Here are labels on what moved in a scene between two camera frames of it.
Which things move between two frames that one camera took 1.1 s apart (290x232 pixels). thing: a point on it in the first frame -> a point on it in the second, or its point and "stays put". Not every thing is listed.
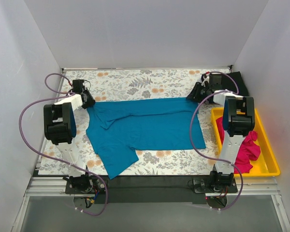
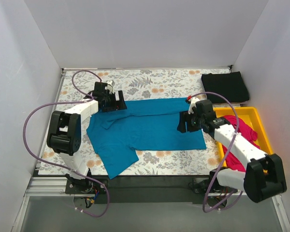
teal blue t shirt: [117, 128] stays put
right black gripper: [196, 92] -> [190, 122]
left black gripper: [89, 100] -> [114, 102]
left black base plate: [86, 184] stays put
